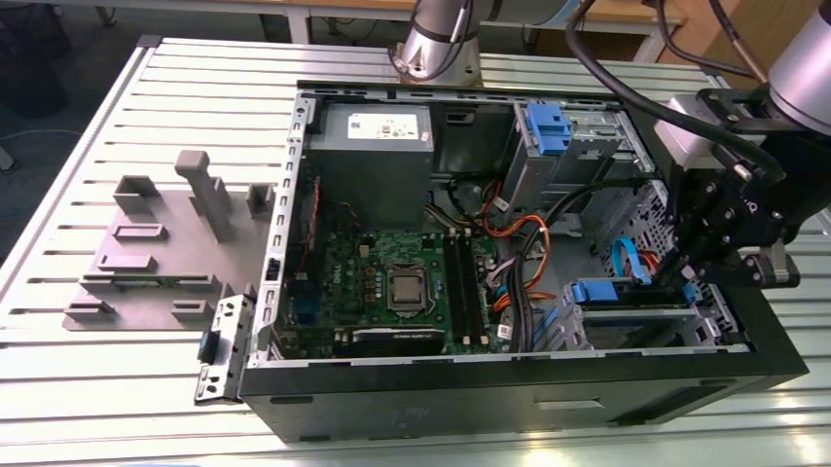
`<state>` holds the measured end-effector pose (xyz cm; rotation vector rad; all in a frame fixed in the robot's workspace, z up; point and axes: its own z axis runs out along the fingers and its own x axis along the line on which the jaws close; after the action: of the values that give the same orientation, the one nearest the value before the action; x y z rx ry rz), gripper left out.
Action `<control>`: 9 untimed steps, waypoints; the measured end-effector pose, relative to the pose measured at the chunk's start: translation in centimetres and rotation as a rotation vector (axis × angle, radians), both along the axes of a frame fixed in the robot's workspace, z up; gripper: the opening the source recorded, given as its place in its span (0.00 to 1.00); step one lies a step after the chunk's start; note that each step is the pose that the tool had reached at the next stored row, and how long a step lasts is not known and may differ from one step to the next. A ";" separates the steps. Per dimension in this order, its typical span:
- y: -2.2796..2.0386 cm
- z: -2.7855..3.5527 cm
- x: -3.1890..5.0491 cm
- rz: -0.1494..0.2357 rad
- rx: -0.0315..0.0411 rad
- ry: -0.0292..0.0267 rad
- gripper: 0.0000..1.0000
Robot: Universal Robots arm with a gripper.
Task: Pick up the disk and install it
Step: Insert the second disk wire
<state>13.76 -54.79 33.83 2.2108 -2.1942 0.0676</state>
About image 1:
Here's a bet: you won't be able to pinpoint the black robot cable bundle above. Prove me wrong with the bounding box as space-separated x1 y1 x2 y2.
561 0 788 182

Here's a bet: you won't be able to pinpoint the blue drive latch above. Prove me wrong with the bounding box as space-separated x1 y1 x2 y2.
525 102 573 157

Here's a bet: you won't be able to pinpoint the grey parts rack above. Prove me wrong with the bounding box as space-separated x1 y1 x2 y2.
61 149 277 333

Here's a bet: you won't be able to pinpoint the wooden desk white frame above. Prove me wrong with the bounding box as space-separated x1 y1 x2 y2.
259 0 690 64

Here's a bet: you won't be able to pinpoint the orange red wire bundle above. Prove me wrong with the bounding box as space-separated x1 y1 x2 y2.
483 213 560 312

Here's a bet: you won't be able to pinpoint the grey power supply unit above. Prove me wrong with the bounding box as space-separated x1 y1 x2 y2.
304 104 435 233

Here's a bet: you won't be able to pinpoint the thin red wire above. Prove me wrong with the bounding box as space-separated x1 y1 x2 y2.
299 173 324 281

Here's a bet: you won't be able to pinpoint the blue data wire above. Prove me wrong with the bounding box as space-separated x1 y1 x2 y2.
608 234 655 287

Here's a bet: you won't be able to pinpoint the metal optical drive cage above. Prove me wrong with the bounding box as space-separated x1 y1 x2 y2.
505 99 655 210

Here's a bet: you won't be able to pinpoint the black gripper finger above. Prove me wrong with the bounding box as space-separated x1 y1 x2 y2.
691 233 780 286
660 167 742 286

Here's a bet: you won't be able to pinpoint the black graphics card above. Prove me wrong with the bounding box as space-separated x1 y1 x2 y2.
333 325 447 359

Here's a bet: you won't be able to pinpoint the black RAM slot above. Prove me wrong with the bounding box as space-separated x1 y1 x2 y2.
459 228 493 345
444 228 473 345

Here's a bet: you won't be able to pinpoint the metal expansion card bracket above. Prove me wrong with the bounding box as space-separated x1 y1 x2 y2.
192 290 260 408

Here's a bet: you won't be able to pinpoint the small silver wrist camera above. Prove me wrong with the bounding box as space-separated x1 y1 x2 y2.
743 242 802 289

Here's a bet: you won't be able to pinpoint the black PC case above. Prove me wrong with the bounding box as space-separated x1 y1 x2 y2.
236 80 811 444

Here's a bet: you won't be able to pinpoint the CPU socket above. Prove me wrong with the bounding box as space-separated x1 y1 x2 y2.
381 262 437 320

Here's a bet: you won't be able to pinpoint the disk power wire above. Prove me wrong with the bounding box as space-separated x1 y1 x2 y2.
635 245 676 281

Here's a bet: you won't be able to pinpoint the silver CPU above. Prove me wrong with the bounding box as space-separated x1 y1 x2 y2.
391 277 427 305

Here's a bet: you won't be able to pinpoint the brown wooden cabinet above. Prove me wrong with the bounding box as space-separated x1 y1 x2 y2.
660 0 831 123

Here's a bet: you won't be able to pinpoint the yellow black supply wires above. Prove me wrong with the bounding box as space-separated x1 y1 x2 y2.
424 189 475 233

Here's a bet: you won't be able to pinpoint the green motherboard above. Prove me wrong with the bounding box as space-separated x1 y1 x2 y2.
284 228 513 356

